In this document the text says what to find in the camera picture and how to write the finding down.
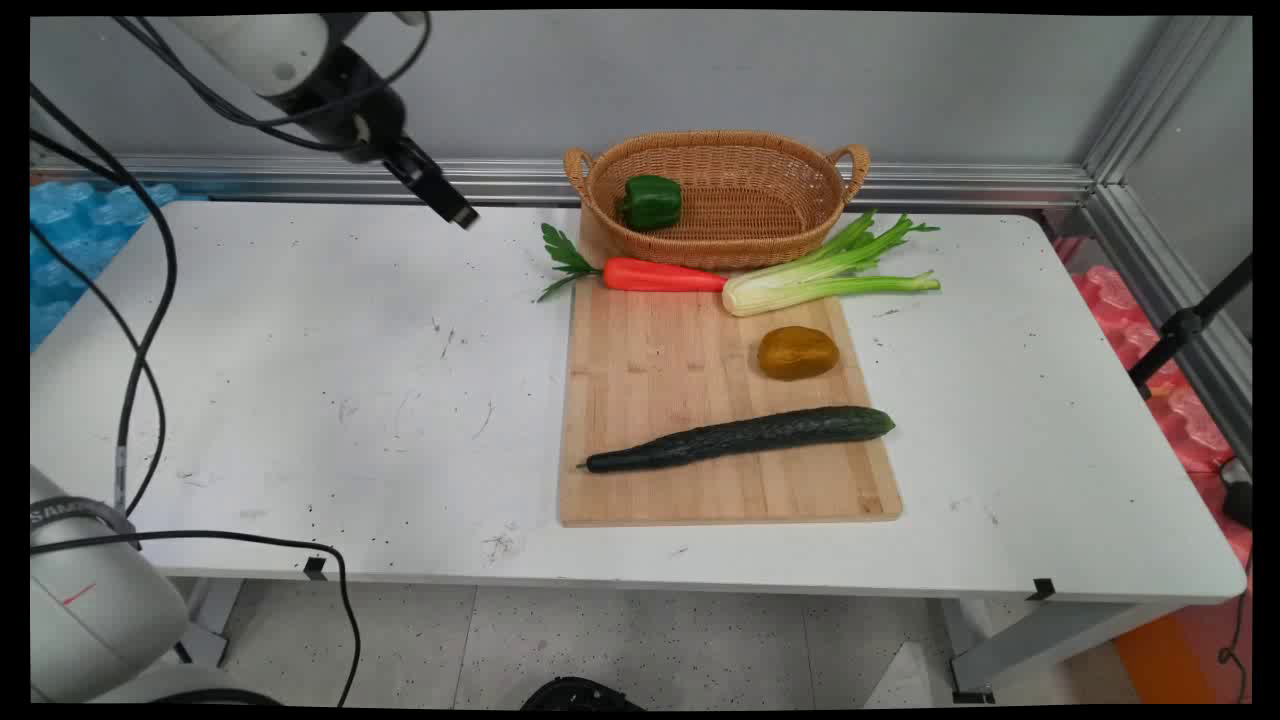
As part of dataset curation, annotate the orange carrot with leaves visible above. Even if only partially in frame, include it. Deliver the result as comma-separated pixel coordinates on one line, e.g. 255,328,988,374
536,222,730,304

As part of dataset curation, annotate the black tripod stand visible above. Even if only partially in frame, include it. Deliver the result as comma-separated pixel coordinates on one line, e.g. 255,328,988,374
1128,254,1253,402

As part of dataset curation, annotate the grey velcro strap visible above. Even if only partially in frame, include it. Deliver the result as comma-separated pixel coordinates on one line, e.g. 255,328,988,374
30,496,142,552

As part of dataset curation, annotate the thick black cable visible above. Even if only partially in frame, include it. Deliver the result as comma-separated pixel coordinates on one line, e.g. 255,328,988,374
30,84,180,513

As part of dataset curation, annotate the woven wicker basket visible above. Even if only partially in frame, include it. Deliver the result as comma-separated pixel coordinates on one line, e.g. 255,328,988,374
562,129,872,272

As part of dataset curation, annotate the dark green cucumber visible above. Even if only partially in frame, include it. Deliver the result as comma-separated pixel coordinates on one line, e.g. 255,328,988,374
576,405,897,475

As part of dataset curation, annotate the blue bubble wrap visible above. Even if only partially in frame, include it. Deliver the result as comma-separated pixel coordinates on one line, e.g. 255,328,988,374
30,180,208,352

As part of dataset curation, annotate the black cable under table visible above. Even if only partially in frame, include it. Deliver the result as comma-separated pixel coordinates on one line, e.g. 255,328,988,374
30,530,363,707

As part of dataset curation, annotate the green bell pepper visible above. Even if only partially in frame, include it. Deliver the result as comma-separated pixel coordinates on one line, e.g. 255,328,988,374
616,174,684,232

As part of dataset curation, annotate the aluminium corner frame rail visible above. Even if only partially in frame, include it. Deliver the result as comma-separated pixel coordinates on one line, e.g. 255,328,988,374
1082,15,1253,473

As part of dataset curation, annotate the green celery stalk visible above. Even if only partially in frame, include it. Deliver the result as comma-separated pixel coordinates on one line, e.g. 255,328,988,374
721,208,943,319

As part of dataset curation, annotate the bamboo cutting board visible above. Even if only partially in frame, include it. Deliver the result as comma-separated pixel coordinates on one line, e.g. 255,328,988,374
557,205,904,529

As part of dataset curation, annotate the brown potato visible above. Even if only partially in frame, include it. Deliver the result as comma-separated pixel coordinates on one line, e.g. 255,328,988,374
756,325,841,382

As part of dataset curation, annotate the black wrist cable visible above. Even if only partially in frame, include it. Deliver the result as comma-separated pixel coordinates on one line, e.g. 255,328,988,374
112,12,434,154

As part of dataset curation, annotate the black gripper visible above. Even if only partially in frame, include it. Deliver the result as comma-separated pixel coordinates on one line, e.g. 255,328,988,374
278,14,480,230

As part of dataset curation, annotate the black round floor object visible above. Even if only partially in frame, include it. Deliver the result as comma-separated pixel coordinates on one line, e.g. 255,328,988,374
518,676,647,711

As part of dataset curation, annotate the horizontal aluminium frame rail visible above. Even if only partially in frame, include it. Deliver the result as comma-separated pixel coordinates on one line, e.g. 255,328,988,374
30,153,1097,213

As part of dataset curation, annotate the grey table leg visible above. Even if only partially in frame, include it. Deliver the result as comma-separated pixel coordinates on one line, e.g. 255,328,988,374
176,577,244,668
938,597,1193,704

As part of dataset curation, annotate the pink bubble wrap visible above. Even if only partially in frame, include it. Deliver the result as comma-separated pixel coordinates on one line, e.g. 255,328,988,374
1050,235,1253,566

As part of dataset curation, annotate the thin black cable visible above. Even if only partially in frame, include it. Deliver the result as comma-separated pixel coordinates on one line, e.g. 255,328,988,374
30,222,168,519

